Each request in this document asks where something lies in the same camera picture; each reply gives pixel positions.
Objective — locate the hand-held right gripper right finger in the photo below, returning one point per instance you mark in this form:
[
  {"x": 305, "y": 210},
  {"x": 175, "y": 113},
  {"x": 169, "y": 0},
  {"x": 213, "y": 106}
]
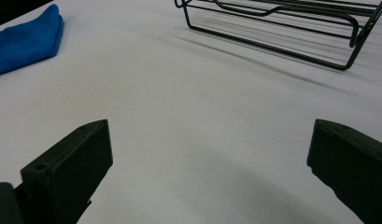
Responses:
[{"x": 350, "y": 168}]

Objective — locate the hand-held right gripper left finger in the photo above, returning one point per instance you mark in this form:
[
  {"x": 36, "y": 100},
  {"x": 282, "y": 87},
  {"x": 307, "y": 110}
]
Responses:
[{"x": 73, "y": 168}]

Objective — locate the blue cloth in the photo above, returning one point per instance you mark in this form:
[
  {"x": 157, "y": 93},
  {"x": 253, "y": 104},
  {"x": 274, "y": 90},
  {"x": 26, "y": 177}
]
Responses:
[{"x": 23, "y": 43}]

